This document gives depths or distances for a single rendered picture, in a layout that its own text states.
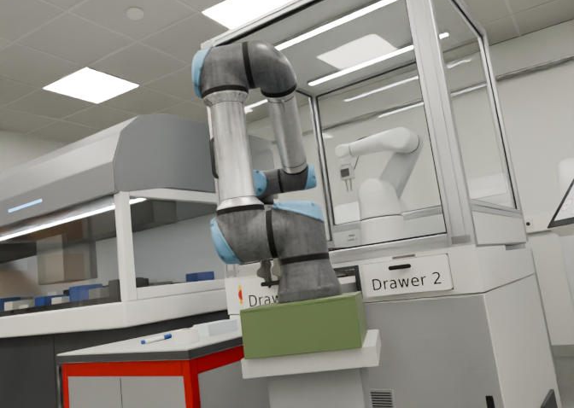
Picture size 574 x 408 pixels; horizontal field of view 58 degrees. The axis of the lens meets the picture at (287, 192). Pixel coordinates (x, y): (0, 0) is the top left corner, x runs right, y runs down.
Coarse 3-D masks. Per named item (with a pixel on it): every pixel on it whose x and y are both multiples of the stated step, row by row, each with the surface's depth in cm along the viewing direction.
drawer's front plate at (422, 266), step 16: (432, 256) 162; (368, 272) 174; (384, 272) 171; (400, 272) 168; (416, 272) 165; (432, 272) 162; (448, 272) 159; (368, 288) 174; (400, 288) 168; (416, 288) 165; (432, 288) 162; (448, 288) 159
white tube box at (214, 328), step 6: (198, 324) 176; (204, 324) 170; (210, 324) 169; (216, 324) 171; (222, 324) 173; (228, 324) 174; (234, 324) 176; (198, 330) 172; (204, 330) 170; (210, 330) 169; (216, 330) 170; (222, 330) 172; (228, 330) 174; (234, 330) 176
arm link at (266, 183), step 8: (256, 176) 150; (264, 176) 150; (272, 176) 151; (256, 184) 149; (264, 184) 149; (272, 184) 151; (256, 192) 149; (264, 192) 152; (272, 192) 152; (280, 192) 153
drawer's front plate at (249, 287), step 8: (248, 280) 168; (256, 280) 166; (264, 280) 165; (272, 280) 163; (248, 288) 168; (256, 288) 166; (264, 288) 164; (272, 288) 162; (248, 296) 168; (256, 296) 166; (264, 296) 164; (248, 304) 168; (256, 304) 166
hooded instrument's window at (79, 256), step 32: (32, 224) 252; (64, 224) 237; (96, 224) 224; (160, 224) 235; (192, 224) 253; (0, 256) 267; (32, 256) 250; (64, 256) 236; (96, 256) 223; (160, 256) 232; (192, 256) 249; (0, 288) 265; (32, 288) 248; (64, 288) 234; (96, 288) 221
